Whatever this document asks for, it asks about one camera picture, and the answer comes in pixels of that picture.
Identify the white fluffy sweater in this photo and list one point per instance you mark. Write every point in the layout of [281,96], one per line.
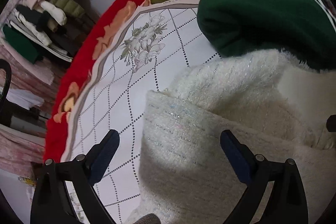
[208,135]

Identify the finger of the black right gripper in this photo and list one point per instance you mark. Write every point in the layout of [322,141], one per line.
[331,123]

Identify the white quilted floral mat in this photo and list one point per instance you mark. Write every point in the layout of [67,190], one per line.
[151,48]

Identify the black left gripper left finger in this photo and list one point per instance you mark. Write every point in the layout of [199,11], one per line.
[51,200]

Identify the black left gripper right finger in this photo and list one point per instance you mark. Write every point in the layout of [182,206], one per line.
[287,201]

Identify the dark green folded garment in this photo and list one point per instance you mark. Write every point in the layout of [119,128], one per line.
[304,28]

